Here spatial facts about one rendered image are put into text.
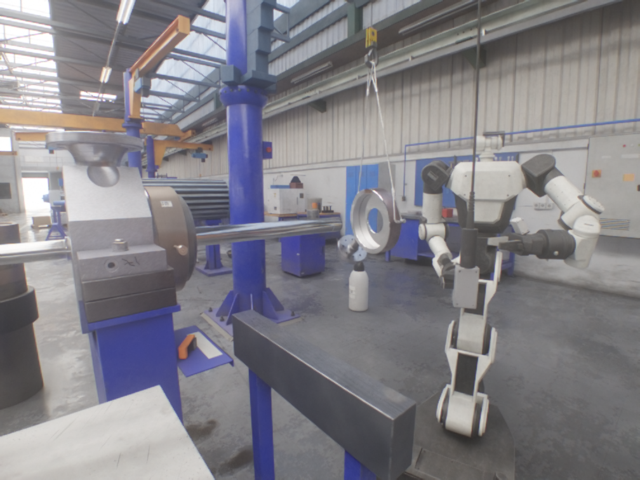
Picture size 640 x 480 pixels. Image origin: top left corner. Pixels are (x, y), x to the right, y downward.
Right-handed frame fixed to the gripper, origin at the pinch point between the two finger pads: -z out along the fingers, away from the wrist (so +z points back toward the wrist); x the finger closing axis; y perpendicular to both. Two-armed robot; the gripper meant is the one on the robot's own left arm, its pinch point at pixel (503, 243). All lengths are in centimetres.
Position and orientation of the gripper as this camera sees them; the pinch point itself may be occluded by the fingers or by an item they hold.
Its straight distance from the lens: 106.8
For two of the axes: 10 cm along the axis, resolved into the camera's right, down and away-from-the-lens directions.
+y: 0.0, -9.9, -1.5
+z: 9.9, 0.2, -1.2
